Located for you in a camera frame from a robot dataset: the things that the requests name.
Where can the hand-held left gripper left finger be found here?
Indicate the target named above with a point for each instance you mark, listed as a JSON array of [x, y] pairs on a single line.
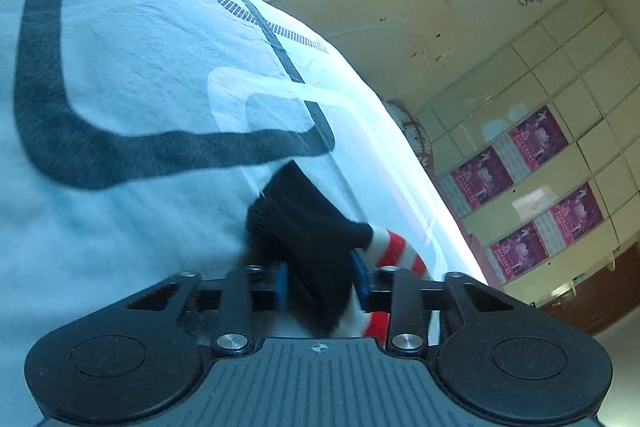
[[280, 284]]

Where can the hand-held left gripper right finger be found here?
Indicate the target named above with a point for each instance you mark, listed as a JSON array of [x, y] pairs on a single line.
[[360, 281]]

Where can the black red white striped sweater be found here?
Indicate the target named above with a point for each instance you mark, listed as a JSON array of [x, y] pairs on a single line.
[[310, 227]]

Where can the white red patterned pillow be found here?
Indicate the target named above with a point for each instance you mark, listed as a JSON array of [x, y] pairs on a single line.
[[412, 132]]

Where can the brown wooden door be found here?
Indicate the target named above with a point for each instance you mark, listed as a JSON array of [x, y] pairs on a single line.
[[575, 304]]

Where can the cream headboard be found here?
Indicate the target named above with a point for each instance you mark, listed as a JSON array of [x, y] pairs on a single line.
[[380, 32]]

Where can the white patterned quilt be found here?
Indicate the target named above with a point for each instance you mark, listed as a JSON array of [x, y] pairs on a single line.
[[125, 57]]

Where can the cream wardrobe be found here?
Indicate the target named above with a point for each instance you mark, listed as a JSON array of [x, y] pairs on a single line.
[[575, 77]]

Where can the pink wall poster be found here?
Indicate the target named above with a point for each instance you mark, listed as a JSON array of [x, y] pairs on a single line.
[[577, 211], [482, 179], [539, 138], [520, 249]]

